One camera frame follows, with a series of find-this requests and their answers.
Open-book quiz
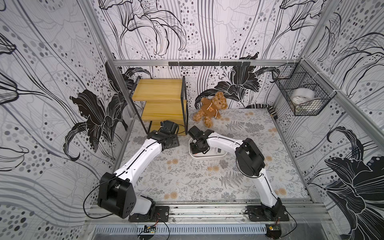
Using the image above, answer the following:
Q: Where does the white plastic storage box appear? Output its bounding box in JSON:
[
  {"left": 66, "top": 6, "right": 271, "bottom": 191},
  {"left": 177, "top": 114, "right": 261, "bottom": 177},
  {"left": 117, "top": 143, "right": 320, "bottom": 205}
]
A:
[{"left": 189, "top": 138, "right": 228, "bottom": 160}]

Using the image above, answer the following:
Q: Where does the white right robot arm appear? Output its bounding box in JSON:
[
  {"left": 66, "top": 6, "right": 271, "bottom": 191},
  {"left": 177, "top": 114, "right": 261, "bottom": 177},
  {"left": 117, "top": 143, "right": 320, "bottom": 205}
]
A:
[{"left": 188, "top": 126, "right": 283, "bottom": 212}]

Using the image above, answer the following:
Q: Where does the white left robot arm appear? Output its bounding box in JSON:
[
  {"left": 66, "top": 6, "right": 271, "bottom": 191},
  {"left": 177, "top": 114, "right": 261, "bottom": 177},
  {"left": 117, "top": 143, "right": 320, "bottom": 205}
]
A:
[{"left": 98, "top": 121, "right": 180, "bottom": 220}]

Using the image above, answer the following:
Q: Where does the brown teddy bear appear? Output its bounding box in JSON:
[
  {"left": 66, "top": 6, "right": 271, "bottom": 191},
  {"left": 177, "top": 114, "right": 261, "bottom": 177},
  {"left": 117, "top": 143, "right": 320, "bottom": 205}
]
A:
[{"left": 193, "top": 92, "right": 228, "bottom": 128}]

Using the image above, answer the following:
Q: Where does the striped black white cloth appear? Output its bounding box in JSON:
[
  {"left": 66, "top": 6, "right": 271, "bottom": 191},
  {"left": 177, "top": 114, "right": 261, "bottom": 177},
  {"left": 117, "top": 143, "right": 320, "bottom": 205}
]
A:
[{"left": 246, "top": 104, "right": 278, "bottom": 120}]

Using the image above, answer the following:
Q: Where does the small green circuit board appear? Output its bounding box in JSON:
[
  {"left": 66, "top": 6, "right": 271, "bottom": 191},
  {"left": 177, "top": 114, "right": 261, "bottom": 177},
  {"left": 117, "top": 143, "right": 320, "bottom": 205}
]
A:
[{"left": 143, "top": 226, "right": 157, "bottom": 234}]

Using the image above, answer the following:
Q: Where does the white tape roll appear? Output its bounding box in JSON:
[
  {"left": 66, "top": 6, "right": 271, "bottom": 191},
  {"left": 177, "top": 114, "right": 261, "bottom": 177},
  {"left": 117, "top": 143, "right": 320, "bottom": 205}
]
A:
[{"left": 291, "top": 88, "right": 315, "bottom": 105}]

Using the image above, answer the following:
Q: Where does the small round black device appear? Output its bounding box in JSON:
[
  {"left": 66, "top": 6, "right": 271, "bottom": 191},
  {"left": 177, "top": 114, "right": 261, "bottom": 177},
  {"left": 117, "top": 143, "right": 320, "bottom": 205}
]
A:
[{"left": 266, "top": 225, "right": 282, "bottom": 240}]

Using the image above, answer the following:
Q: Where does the wooden shelf black metal frame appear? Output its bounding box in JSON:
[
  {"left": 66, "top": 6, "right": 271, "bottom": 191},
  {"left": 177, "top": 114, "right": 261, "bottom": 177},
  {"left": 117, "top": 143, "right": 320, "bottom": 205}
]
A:
[{"left": 129, "top": 76, "right": 189, "bottom": 134}]

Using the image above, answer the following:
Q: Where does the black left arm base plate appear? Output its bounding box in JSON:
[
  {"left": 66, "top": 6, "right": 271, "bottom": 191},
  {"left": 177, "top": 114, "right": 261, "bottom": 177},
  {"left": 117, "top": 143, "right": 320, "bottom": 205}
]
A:
[{"left": 129, "top": 202, "right": 170, "bottom": 223}]

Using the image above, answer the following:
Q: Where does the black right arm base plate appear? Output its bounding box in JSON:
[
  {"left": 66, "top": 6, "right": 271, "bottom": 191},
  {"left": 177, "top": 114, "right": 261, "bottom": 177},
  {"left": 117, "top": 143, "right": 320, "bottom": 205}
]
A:
[{"left": 245, "top": 198, "right": 290, "bottom": 223}]

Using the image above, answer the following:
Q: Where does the black wire basket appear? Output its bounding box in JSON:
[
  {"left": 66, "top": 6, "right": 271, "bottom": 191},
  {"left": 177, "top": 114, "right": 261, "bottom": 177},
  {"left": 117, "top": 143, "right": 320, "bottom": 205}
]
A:
[{"left": 272, "top": 61, "right": 336, "bottom": 117}]

